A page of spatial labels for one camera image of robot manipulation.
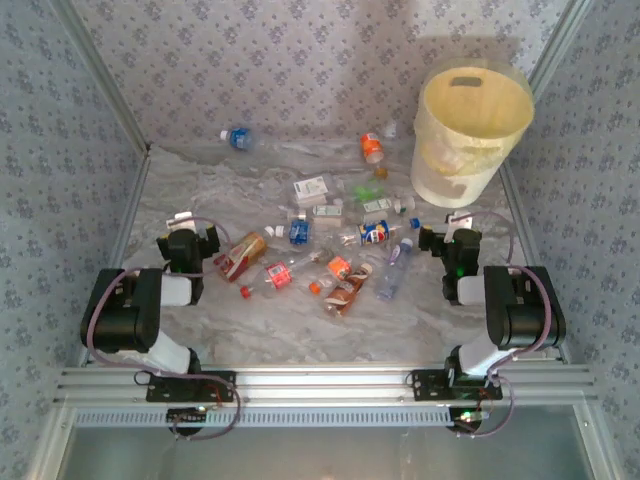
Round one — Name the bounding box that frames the brown tea bottle red label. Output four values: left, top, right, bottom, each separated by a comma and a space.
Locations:
213, 225, 276, 284

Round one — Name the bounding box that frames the clear purple bottle blue cap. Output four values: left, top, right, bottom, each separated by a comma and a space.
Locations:
374, 237, 415, 302

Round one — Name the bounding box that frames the white round plastic bin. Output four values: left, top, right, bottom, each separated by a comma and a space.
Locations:
409, 57, 537, 210

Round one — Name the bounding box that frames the pepsi label plastic bottle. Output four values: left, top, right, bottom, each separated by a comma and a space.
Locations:
339, 217, 421, 250

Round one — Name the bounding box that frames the clear bottle green white label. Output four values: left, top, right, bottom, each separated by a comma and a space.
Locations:
362, 196, 417, 215

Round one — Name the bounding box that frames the red label bottle red cap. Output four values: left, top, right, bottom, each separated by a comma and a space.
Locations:
238, 257, 306, 301

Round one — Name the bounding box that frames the brown coffee drink bottle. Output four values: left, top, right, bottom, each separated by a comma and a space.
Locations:
323, 262, 374, 317

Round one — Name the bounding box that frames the white carton box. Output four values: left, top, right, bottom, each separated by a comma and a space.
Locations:
292, 175, 335, 204

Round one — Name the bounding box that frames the orange label bottle white cap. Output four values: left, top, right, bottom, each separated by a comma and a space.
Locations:
359, 132, 389, 165

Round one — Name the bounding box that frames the black right controller board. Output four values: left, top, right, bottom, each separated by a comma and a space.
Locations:
448, 407, 489, 435

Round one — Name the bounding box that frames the black controller board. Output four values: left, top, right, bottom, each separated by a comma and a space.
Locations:
448, 407, 489, 435
167, 407, 207, 436

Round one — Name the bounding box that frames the black left controller board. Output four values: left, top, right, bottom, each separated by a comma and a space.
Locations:
167, 407, 207, 436

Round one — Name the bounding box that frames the grey metal shelf panel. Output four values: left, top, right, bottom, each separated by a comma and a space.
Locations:
29, 405, 626, 480

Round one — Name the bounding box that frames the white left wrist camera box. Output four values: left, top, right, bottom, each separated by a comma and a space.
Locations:
167, 212, 199, 232

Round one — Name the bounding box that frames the aluminium left side rail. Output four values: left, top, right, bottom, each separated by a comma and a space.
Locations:
107, 147, 154, 274

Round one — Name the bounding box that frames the aluminium right side rail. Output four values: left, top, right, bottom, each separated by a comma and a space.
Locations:
499, 162, 571, 364

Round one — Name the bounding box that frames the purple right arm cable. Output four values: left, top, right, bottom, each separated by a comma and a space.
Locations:
452, 209, 556, 440

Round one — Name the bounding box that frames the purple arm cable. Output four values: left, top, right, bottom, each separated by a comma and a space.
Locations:
82, 215, 242, 442
452, 209, 556, 440

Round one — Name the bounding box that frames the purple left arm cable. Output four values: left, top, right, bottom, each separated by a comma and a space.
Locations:
82, 215, 242, 442

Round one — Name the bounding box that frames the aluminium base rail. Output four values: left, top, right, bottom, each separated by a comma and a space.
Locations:
53, 364, 599, 405

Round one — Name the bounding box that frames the aluminium left corner post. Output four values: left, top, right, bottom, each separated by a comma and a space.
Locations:
47, 0, 154, 156

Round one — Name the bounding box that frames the aluminium corner post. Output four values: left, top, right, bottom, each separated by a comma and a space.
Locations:
527, 0, 596, 89
47, 0, 154, 156

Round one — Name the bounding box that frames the grey slotted cable duct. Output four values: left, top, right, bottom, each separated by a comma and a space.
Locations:
73, 405, 456, 429

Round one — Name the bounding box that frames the aluminium right corner post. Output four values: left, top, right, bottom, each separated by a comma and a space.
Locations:
527, 0, 596, 89

